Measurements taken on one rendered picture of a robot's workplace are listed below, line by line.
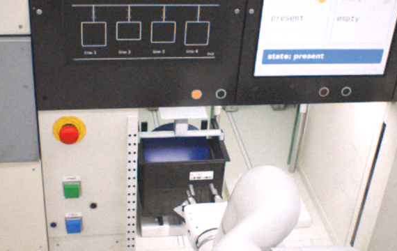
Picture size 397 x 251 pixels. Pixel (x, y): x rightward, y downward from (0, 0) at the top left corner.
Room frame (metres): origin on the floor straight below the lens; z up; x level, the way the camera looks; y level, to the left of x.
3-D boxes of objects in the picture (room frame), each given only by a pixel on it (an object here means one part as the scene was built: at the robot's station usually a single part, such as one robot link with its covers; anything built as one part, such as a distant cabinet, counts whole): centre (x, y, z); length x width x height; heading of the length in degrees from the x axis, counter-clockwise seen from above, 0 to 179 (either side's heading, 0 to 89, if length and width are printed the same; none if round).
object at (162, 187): (1.41, 0.04, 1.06); 0.24 x 0.20 x 0.32; 102
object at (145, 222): (1.41, 0.04, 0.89); 0.22 x 0.21 x 0.04; 12
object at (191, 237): (0.99, -0.05, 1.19); 0.11 x 0.10 x 0.07; 12
